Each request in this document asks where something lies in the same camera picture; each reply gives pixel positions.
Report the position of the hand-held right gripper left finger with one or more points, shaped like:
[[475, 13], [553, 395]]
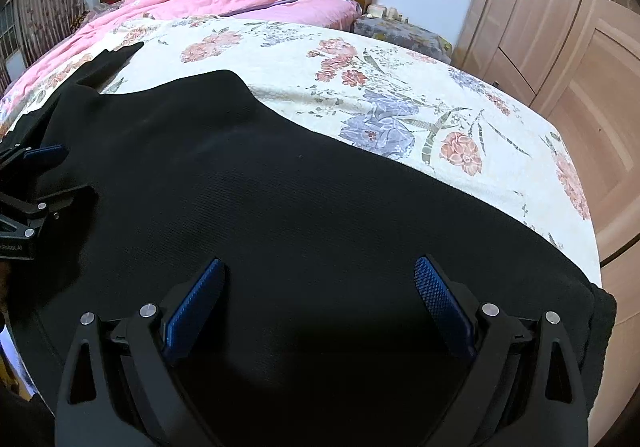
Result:
[[192, 307]]

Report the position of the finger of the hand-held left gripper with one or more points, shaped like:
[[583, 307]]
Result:
[[45, 209], [45, 154]]

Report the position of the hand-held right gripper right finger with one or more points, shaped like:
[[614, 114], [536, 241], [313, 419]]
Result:
[[442, 307]]

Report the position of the black pants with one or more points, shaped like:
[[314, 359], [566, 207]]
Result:
[[280, 207]]

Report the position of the patterned curtain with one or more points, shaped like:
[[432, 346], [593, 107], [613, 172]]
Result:
[[45, 2]]

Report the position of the floral cream blanket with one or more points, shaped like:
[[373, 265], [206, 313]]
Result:
[[380, 92]]

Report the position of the nightstand with floral cover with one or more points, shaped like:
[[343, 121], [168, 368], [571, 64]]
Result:
[[405, 34]]

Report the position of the small items on nightstand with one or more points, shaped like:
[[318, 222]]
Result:
[[382, 12]]

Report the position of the light wooden wardrobe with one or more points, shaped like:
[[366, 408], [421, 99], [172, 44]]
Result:
[[540, 12]]

